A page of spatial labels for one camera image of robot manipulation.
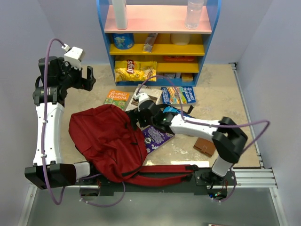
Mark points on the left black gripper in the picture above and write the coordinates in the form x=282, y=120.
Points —
x=84, y=83

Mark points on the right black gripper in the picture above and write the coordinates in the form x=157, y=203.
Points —
x=134, y=116

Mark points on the red backpack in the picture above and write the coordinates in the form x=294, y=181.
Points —
x=104, y=136

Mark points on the brown leather wallet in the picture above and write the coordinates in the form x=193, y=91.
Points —
x=205, y=147

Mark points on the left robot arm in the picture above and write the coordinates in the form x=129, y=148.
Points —
x=49, y=98

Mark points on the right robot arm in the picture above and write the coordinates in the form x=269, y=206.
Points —
x=229, y=140

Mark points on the yellow Lays chips bag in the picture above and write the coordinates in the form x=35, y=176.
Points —
x=132, y=70

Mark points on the blue pencil case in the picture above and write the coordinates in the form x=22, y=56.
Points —
x=178, y=111

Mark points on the white coffee cover book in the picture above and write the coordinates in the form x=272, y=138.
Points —
x=153, y=93

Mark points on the purple book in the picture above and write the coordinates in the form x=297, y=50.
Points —
x=154, y=139

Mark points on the orange Treehouse book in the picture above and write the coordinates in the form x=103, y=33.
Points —
x=117, y=98

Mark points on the blue Treehouse book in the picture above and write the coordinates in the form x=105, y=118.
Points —
x=177, y=95

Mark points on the white small carton boxes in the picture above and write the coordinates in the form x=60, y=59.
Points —
x=170, y=75

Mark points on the blue snack canister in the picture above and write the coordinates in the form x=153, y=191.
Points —
x=123, y=41

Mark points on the yellow small box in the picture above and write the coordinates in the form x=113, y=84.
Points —
x=187, y=77

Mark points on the red flat snack box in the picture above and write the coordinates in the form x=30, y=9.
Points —
x=179, y=58

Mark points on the brown wrapped snack bar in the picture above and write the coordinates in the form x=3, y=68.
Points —
x=149, y=42

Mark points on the white tall bottle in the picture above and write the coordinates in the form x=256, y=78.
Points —
x=120, y=12

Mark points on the blue shelf unit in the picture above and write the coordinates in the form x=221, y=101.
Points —
x=163, y=20

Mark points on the cream white jar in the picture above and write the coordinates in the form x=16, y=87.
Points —
x=180, y=39

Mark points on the clear plastic water bottle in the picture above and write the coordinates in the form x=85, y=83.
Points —
x=194, y=10

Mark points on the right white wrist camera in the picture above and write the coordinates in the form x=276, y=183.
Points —
x=140, y=98

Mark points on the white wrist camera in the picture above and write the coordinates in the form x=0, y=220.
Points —
x=73, y=56
x=140, y=98

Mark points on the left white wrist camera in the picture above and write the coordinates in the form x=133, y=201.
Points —
x=73, y=56

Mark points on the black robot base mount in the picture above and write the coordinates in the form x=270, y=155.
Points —
x=162, y=178

